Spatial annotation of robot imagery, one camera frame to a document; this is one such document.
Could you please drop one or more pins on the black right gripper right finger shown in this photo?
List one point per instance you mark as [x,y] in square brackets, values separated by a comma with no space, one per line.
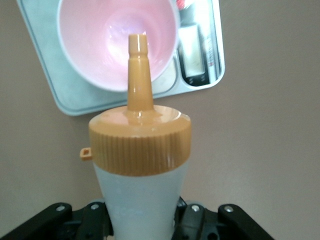
[225,225]

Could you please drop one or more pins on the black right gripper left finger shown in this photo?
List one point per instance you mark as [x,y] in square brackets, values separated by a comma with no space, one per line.
[50,222]

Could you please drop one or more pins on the translucent sauce bottle orange cap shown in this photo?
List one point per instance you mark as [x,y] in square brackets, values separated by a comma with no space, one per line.
[140,150]

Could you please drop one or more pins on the pink plastic cup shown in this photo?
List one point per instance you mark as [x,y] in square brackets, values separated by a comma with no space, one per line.
[95,45]

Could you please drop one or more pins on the brown table cover sheet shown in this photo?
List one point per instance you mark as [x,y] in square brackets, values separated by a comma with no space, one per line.
[262,125]

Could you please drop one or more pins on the silver digital kitchen scale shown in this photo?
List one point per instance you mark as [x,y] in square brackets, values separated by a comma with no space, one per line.
[45,50]

